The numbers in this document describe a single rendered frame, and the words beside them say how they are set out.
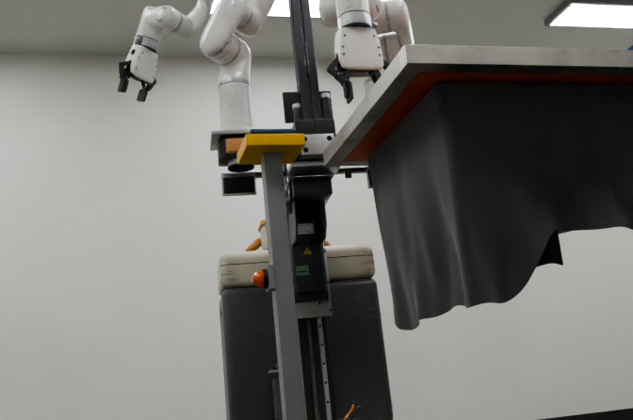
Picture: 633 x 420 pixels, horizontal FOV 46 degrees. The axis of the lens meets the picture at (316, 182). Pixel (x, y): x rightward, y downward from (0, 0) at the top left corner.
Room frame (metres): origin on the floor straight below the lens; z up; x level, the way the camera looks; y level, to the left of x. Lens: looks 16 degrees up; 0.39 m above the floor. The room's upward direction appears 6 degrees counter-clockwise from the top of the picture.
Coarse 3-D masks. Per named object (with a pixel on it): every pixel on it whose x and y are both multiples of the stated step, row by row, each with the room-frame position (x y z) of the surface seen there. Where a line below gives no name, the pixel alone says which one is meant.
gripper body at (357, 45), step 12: (348, 24) 1.48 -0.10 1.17; (360, 24) 1.49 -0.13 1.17; (336, 36) 1.50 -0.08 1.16; (348, 36) 1.49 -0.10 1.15; (360, 36) 1.49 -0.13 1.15; (372, 36) 1.50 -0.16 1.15; (336, 48) 1.50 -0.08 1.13; (348, 48) 1.49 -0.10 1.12; (360, 48) 1.49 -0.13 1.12; (372, 48) 1.50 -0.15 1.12; (348, 60) 1.49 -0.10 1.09; (360, 60) 1.49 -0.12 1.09; (372, 60) 1.50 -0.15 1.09; (360, 72) 1.52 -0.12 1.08
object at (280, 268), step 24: (264, 144) 1.51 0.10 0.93; (288, 144) 1.53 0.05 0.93; (264, 168) 1.56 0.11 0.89; (264, 192) 1.59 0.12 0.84; (288, 240) 1.57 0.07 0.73; (288, 264) 1.57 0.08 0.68; (288, 288) 1.57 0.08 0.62; (288, 312) 1.56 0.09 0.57; (288, 336) 1.56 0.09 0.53; (288, 360) 1.56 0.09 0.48; (288, 384) 1.56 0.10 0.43; (288, 408) 1.56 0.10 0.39
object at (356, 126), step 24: (408, 48) 1.24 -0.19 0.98; (432, 48) 1.25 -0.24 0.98; (456, 48) 1.26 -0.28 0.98; (480, 48) 1.27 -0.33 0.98; (504, 48) 1.29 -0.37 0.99; (528, 48) 1.30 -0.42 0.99; (552, 48) 1.32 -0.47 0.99; (384, 72) 1.34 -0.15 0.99; (408, 72) 1.27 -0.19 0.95; (432, 72) 1.28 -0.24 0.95; (456, 72) 1.30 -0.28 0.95; (480, 72) 1.31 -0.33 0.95; (504, 72) 1.32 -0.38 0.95; (528, 72) 1.33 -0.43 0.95; (552, 72) 1.34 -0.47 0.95; (576, 72) 1.36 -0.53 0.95; (600, 72) 1.37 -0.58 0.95; (624, 72) 1.38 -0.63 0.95; (384, 96) 1.38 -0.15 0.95; (360, 120) 1.50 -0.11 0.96; (336, 144) 1.68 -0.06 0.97
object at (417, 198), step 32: (448, 96) 1.33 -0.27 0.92; (416, 128) 1.44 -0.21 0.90; (448, 128) 1.33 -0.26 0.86; (384, 160) 1.63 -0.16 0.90; (416, 160) 1.47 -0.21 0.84; (448, 160) 1.34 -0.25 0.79; (384, 192) 1.66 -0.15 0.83; (416, 192) 1.49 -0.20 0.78; (448, 192) 1.36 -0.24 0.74; (384, 224) 1.70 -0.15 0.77; (416, 224) 1.52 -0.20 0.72; (448, 224) 1.40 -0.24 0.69; (416, 256) 1.55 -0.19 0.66; (448, 256) 1.44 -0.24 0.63; (416, 288) 1.57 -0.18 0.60; (448, 288) 1.47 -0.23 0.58; (416, 320) 1.63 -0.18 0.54
